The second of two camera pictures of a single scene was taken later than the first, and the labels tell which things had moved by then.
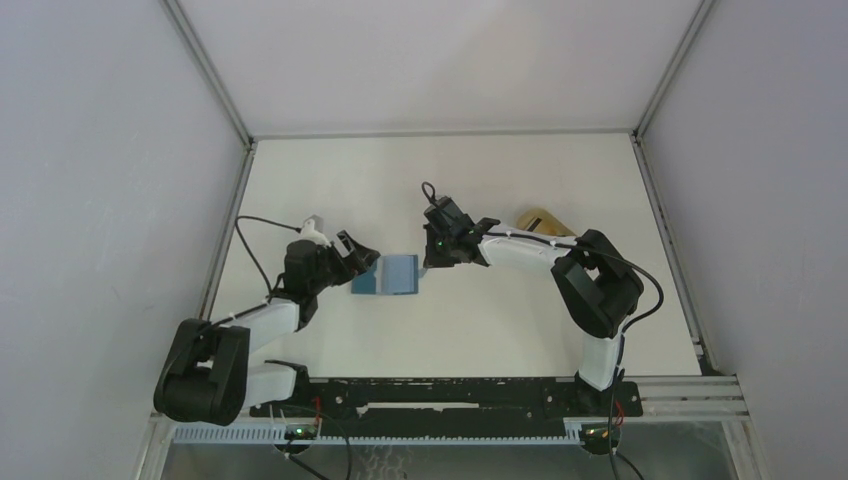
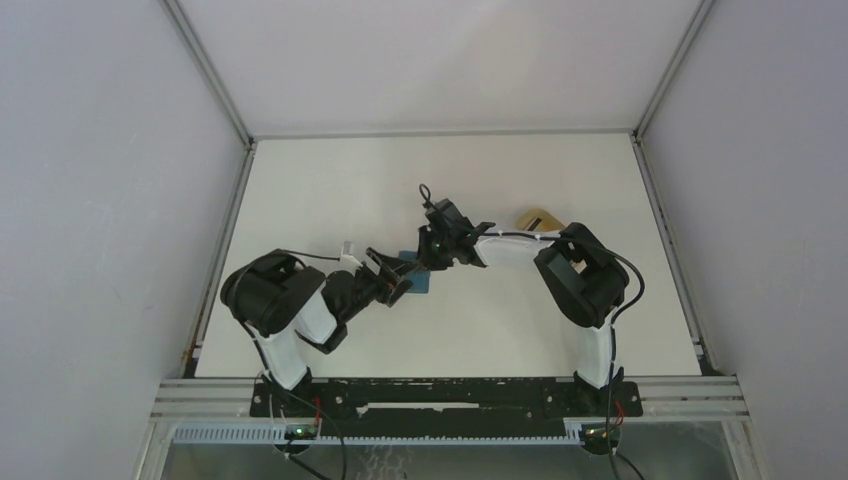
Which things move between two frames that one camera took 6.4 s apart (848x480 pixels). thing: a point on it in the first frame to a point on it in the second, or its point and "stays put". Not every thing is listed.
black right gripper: (434, 259) stays put
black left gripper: (363, 258) to (384, 284)
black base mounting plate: (434, 409) stays put
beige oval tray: (542, 221) stays put
